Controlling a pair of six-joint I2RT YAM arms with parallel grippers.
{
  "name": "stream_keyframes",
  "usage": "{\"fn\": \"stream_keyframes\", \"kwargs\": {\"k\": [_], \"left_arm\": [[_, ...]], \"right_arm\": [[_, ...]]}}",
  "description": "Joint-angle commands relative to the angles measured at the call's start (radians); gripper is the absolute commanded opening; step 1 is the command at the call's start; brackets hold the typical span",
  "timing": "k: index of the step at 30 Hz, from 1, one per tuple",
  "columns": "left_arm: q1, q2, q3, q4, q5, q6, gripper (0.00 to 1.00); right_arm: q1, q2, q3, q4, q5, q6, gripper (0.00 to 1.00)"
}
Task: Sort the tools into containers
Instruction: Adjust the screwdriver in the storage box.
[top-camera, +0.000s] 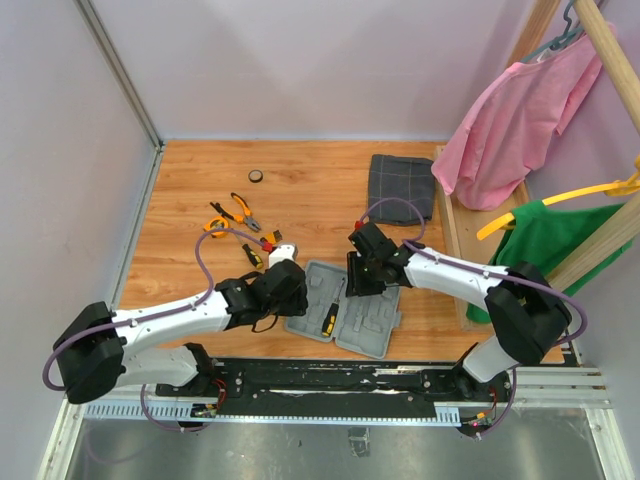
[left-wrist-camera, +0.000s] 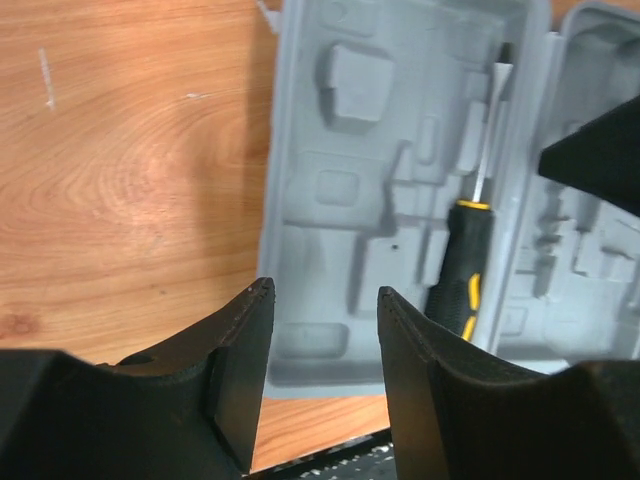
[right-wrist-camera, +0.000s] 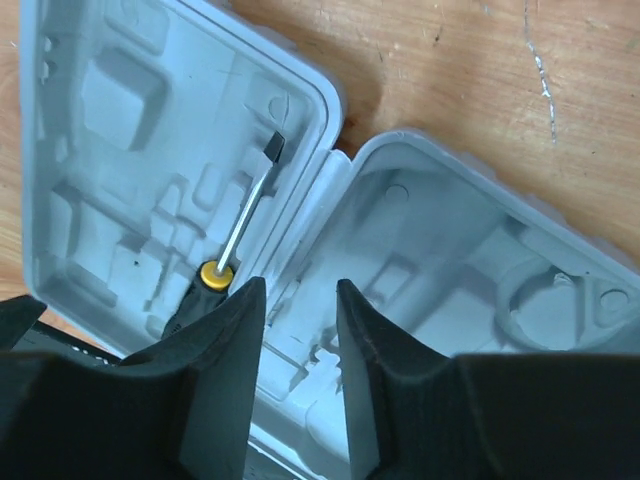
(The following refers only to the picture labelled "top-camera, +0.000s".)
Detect flathead screwdriver black yellow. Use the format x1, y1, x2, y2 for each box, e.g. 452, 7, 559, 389
321, 278, 346, 337

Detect grey plastic tool case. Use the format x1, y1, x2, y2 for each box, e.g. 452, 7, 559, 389
284, 260, 402, 359

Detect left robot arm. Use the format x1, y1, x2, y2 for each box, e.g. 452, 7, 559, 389
45, 259, 308, 404

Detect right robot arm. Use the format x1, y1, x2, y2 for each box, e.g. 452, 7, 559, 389
346, 222, 572, 400

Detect hex key set orange holder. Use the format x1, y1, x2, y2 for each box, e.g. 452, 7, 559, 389
260, 230, 283, 245

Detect orange black pliers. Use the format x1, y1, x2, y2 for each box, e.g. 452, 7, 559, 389
210, 192, 261, 232

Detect dark grey checked cloth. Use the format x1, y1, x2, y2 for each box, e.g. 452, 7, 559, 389
367, 154, 436, 226

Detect yellow tape measure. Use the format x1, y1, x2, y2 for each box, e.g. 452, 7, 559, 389
203, 216, 230, 238

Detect wooden clothes rack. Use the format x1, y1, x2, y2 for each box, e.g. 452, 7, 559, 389
433, 0, 640, 332

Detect green shirt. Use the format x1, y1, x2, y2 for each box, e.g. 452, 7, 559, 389
464, 199, 640, 324

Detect pink shirt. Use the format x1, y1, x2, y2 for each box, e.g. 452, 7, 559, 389
432, 35, 602, 211

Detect yellow clothes hanger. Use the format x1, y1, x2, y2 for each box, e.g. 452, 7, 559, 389
476, 157, 640, 241

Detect teal clothes hanger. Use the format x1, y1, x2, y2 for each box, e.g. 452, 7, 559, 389
519, 0, 586, 64

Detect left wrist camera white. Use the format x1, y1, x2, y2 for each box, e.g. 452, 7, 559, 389
268, 243, 298, 268

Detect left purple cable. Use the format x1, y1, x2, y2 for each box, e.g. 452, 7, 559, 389
41, 228, 274, 435

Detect purple cable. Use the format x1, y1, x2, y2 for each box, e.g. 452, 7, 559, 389
41, 228, 274, 435
353, 197, 589, 441

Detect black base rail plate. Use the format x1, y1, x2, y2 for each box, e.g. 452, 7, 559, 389
151, 357, 511, 418

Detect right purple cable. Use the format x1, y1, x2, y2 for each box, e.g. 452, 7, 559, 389
353, 197, 589, 441

